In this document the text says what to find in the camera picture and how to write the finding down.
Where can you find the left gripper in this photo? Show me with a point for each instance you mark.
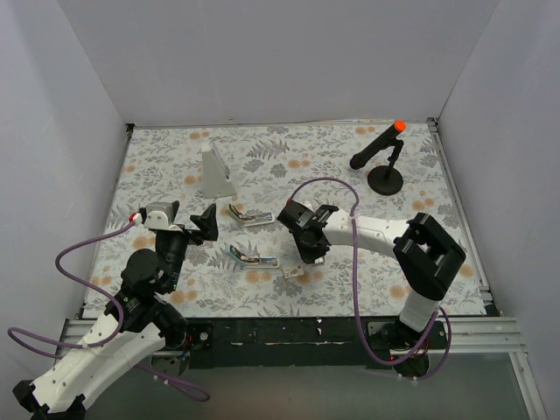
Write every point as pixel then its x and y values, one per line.
pixel 186 234

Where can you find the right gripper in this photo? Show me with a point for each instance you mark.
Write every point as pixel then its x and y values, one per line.
pixel 304 222

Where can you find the white staple box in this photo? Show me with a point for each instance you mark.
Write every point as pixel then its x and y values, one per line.
pixel 295 271

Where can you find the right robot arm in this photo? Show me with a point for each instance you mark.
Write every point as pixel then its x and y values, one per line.
pixel 429 257

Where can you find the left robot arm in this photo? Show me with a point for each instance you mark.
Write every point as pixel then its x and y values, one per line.
pixel 135 323

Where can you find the grey metronome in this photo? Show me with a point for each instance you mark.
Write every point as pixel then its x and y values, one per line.
pixel 217 181

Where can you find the floral patterned table mat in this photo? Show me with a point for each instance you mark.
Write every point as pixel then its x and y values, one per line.
pixel 269 164

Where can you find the black microphone orange tip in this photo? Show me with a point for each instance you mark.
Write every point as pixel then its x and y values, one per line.
pixel 387 139

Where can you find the black round microphone stand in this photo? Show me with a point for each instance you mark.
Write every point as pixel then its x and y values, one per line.
pixel 386 180

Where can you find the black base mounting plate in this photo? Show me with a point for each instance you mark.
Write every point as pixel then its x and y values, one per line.
pixel 285 342

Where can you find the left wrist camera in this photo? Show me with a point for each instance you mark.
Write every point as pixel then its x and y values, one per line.
pixel 153 218

